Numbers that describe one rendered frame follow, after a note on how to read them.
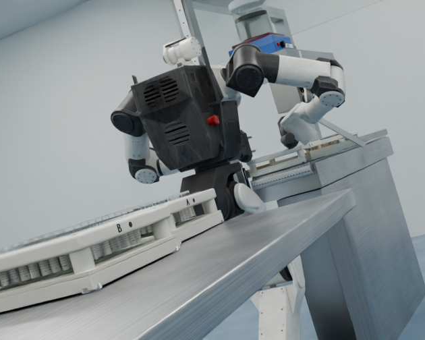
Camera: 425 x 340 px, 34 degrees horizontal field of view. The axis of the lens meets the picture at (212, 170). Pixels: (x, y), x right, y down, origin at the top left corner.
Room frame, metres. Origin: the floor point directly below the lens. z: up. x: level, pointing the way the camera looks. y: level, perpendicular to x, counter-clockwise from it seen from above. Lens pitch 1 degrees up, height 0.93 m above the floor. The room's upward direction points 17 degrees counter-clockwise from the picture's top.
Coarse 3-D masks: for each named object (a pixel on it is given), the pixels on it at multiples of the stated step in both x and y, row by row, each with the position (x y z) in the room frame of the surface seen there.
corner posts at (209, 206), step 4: (208, 200) 1.38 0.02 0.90; (212, 200) 1.39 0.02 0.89; (204, 204) 1.39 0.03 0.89; (208, 204) 1.38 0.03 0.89; (212, 204) 1.39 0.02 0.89; (204, 208) 1.39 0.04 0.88; (208, 208) 1.38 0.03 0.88; (212, 208) 1.38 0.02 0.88; (216, 208) 1.39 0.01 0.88; (204, 212) 1.39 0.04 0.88; (208, 212) 1.38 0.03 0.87; (172, 216) 1.20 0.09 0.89; (168, 220) 1.18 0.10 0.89; (172, 220) 1.19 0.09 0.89; (172, 224) 1.19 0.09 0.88; (172, 228) 1.19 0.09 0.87
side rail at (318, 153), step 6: (378, 132) 3.69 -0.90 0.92; (384, 132) 3.79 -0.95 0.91; (360, 138) 3.36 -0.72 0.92; (366, 138) 3.45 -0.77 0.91; (372, 138) 3.55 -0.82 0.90; (336, 144) 3.00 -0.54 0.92; (342, 144) 3.08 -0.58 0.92; (348, 144) 3.16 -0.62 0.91; (354, 144) 3.24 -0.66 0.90; (318, 150) 2.78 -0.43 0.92; (324, 150) 2.85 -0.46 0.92; (330, 150) 2.91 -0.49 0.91; (336, 150) 2.98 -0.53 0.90; (312, 156) 2.70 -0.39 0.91; (318, 156) 2.77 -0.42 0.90
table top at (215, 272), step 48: (336, 192) 1.31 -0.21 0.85; (192, 240) 1.18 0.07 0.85; (240, 240) 0.94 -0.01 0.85; (288, 240) 0.86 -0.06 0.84; (144, 288) 0.74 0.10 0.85; (192, 288) 0.64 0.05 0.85; (240, 288) 0.68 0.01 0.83; (0, 336) 0.70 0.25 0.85; (48, 336) 0.61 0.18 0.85; (96, 336) 0.54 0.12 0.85; (144, 336) 0.50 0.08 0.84; (192, 336) 0.56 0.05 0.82
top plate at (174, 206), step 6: (198, 192) 1.37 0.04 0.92; (204, 192) 1.35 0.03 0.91; (210, 192) 1.38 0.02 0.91; (180, 198) 1.28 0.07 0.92; (186, 198) 1.26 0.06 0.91; (192, 198) 1.29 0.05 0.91; (198, 198) 1.31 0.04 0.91; (204, 198) 1.34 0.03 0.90; (210, 198) 1.37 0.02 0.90; (162, 204) 1.19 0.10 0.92; (168, 204) 1.19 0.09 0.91; (174, 204) 1.21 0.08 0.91; (180, 204) 1.23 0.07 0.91; (186, 204) 1.26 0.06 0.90; (192, 204) 1.28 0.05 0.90; (144, 210) 1.19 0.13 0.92; (174, 210) 1.20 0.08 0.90; (180, 210) 1.23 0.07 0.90
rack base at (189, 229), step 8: (200, 216) 1.39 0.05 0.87; (208, 216) 1.34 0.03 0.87; (216, 216) 1.37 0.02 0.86; (184, 224) 1.26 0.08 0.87; (192, 224) 1.26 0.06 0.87; (200, 224) 1.29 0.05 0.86; (208, 224) 1.33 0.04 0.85; (216, 224) 1.36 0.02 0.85; (176, 232) 1.19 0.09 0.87; (184, 232) 1.22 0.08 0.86; (192, 232) 1.25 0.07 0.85; (200, 232) 1.28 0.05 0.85; (144, 240) 1.20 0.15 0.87
